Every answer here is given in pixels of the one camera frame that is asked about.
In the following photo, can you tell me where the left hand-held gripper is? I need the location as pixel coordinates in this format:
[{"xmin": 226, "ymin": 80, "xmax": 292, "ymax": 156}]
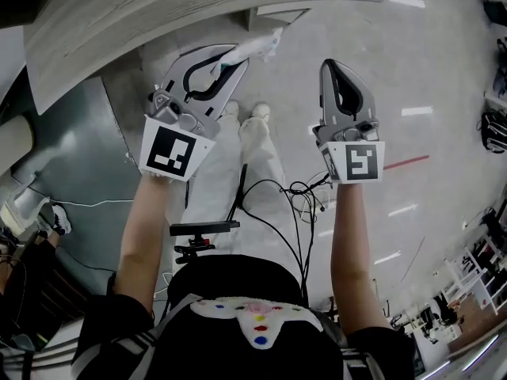
[{"xmin": 138, "ymin": 44, "xmax": 250, "ymax": 182}]

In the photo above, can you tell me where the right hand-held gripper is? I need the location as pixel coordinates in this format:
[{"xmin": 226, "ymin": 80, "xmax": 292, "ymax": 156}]
[{"xmin": 311, "ymin": 58, "xmax": 386, "ymax": 184}]

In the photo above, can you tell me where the white plastic-wrapped packet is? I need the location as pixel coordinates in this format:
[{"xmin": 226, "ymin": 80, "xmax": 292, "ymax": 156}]
[{"xmin": 209, "ymin": 26, "xmax": 284, "ymax": 74}]

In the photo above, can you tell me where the person's left forearm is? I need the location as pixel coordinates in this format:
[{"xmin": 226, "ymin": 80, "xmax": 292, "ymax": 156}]
[{"xmin": 116, "ymin": 172, "xmax": 187, "ymax": 324}]

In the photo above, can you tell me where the person's right forearm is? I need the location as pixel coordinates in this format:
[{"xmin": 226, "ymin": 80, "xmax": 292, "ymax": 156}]
[{"xmin": 330, "ymin": 180, "xmax": 393, "ymax": 336}]

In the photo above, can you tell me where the person's right white shoe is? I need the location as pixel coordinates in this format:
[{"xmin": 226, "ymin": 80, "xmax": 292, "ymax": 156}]
[{"xmin": 250, "ymin": 101, "xmax": 272, "ymax": 121}]

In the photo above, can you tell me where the red floor tape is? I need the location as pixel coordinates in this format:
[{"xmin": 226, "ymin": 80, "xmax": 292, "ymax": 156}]
[{"xmin": 383, "ymin": 155, "xmax": 430, "ymax": 170}]

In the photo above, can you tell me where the grey wood-grain desk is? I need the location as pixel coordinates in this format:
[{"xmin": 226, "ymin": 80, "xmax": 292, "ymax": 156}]
[{"xmin": 22, "ymin": 0, "xmax": 386, "ymax": 116}]

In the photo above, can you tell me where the black backpack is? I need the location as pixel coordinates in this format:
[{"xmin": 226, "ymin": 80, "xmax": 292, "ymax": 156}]
[{"xmin": 480, "ymin": 108, "xmax": 507, "ymax": 154}]

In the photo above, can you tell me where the beige cylindrical cushion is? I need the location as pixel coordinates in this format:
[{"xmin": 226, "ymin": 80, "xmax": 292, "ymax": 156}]
[{"xmin": 0, "ymin": 116, "xmax": 36, "ymax": 173}]

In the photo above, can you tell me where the white plastic stand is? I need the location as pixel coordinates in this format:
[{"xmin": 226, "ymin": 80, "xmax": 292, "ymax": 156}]
[{"xmin": 10, "ymin": 183, "xmax": 51, "ymax": 230}]

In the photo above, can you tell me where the white shelf rack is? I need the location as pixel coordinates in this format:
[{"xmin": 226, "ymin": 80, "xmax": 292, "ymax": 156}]
[{"xmin": 443, "ymin": 227, "xmax": 507, "ymax": 316}]

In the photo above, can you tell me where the black shirt with plush patch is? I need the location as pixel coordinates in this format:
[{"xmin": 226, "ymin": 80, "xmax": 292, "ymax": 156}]
[{"xmin": 71, "ymin": 253, "xmax": 417, "ymax": 380}]

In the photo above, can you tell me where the black cable tangle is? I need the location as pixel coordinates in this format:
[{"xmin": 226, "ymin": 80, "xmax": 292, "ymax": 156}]
[{"xmin": 226, "ymin": 163, "xmax": 332, "ymax": 304}]

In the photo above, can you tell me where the white floor cable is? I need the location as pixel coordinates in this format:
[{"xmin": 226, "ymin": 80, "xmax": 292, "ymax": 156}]
[{"xmin": 59, "ymin": 198, "xmax": 135, "ymax": 208}]

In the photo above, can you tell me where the black clamp mount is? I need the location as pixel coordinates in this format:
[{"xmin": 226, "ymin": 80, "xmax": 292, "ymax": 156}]
[{"xmin": 173, "ymin": 234, "xmax": 217, "ymax": 264}]

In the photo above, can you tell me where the grey harness strap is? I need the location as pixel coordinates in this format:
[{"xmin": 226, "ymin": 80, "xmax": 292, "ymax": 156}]
[
  {"xmin": 338, "ymin": 346, "xmax": 383, "ymax": 380},
  {"xmin": 72, "ymin": 293, "xmax": 199, "ymax": 380}
]

